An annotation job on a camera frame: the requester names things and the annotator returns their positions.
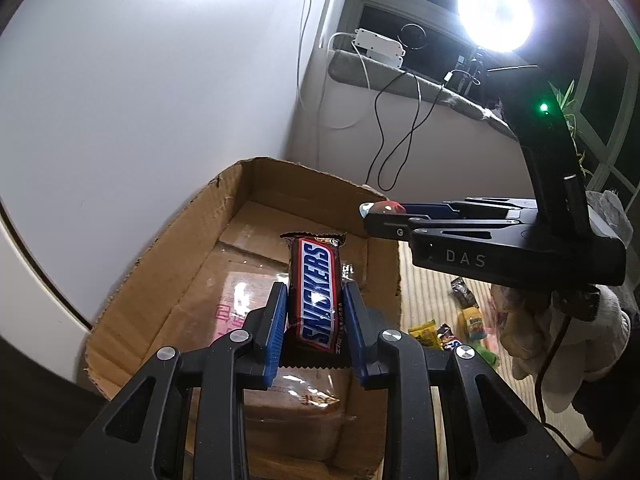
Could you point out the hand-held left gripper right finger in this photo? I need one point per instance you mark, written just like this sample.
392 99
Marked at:
354 335

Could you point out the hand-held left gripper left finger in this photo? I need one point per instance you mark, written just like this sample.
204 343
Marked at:
272 335

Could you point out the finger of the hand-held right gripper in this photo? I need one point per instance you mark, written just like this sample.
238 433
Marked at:
390 226
425 209

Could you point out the blue and red candy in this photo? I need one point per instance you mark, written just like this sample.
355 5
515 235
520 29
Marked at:
385 208

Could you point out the brown chocolate bar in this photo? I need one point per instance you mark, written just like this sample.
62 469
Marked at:
317 290
450 341

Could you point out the black and white snack packet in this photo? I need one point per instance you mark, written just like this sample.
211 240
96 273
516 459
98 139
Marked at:
463 292

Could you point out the cardboard box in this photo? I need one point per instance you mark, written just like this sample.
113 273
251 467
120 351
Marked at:
165 270

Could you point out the person's right hand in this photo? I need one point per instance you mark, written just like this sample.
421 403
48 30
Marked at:
595 355

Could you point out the flat yellow snack packet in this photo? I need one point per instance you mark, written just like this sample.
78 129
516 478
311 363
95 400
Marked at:
424 336

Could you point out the striped cloth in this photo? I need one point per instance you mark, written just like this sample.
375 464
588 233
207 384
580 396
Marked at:
430 290

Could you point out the green candy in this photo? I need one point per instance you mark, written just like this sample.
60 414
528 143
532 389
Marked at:
486 355

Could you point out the green potted plant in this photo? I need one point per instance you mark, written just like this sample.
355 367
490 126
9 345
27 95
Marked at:
570 120

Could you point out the grey stone windowsill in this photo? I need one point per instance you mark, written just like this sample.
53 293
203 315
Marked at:
350 67

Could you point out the white power adapter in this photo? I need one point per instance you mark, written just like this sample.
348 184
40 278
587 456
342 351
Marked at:
380 46

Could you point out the large white board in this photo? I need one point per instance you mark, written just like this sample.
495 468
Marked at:
150 85

